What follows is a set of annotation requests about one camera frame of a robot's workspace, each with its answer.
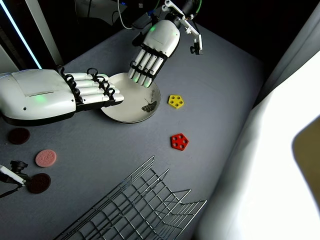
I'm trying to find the white backdrop sheet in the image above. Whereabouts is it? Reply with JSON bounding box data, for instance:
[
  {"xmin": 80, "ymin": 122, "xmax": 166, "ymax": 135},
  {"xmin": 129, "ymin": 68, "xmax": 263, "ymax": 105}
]
[{"xmin": 193, "ymin": 0, "xmax": 320, "ymax": 240}]

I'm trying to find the red pentagon block with holes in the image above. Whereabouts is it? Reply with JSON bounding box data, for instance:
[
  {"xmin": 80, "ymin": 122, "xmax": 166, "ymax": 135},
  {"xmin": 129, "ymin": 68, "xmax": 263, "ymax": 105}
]
[{"xmin": 170, "ymin": 133, "xmax": 190, "ymax": 152}]

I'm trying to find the grey adapter box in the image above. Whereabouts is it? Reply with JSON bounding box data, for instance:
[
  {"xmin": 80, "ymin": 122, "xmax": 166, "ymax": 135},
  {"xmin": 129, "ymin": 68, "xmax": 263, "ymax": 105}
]
[{"xmin": 131, "ymin": 13, "xmax": 154, "ymax": 30}]

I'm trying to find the pink round disc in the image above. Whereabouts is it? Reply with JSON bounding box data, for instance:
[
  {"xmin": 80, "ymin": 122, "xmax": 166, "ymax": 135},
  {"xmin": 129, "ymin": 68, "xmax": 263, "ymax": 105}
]
[{"xmin": 35, "ymin": 149, "xmax": 58, "ymax": 168}]

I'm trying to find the white plate with leaf print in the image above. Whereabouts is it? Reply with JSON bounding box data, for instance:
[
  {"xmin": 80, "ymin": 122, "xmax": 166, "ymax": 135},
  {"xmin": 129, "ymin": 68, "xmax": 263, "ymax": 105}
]
[{"xmin": 99, "ymin": 72, "xmax": 162, "ymax": 125}]

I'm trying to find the black curtain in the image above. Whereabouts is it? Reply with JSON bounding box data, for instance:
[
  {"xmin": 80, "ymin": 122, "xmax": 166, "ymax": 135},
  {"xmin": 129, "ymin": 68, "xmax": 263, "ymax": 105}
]
[{"xmin": 194, "ymin": 0, "xmax": 320, "ymax": 66}]

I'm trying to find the bright LED light strip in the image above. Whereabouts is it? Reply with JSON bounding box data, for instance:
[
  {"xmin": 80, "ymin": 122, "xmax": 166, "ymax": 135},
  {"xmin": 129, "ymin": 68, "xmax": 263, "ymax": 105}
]
[{"xmin": 0, "ymin": 0, "xmax": 43, "ymax": 70}]

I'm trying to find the yellow pentagon block with holes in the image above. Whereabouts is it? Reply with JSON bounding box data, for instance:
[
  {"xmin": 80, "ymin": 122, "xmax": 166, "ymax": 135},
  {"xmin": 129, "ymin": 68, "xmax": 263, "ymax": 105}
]
[{"xmin": 167, "ymin": 94, "xmax": 186, "ymax": 110}]

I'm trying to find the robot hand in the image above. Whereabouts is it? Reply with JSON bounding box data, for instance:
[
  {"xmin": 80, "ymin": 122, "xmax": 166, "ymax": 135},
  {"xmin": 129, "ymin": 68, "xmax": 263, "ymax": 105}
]
[
  {"xmin": 0, "ymin": 66, "xmax": 125, "ymax": 127},
  {"xmin": 127, "ymin": 19, "xmax": 181, "ymax": 89}
]

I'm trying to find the wire dish rack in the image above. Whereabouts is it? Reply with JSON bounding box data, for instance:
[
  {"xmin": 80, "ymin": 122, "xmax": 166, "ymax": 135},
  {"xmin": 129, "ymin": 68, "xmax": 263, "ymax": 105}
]
[{"xmin": 53, "ymin": 155, "xmax": 208, "ymax": 240}]

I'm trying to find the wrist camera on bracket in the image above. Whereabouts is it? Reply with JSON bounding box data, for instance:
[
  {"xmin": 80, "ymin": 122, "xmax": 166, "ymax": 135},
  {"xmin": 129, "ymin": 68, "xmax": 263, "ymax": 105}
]
[
  {"xmin": 183, "ymin": 23, "xmax": 204, "ymax": 56},
  {"xmin": 0, "ymin": 159, "xmax": 32, "ymax": 199}
]

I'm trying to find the grey table cloth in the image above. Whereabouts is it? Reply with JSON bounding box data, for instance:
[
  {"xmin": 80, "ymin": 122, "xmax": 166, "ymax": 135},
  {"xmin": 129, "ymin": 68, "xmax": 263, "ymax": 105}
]
[{"xmin": 0, "ymin": 23, "xmax": 266, "ymax": 240}]

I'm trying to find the white frame post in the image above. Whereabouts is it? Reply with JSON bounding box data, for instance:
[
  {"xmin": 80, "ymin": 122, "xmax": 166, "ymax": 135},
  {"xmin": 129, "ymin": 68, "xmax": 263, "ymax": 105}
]
[{"xmin": 24, "ymin": 0, "xmax": 64, "ymax": 66}]

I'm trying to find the dark brown round disc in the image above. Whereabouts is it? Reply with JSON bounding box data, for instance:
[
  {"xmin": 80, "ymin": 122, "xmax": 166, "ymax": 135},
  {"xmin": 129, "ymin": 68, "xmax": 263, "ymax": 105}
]
[
  {"xmin": 26, "ymin": 172, "xmax": 52, "ymax": 195},
  {"xmin": 7, "ymin": 127, "xmax": 31, "ymax": 145}
]

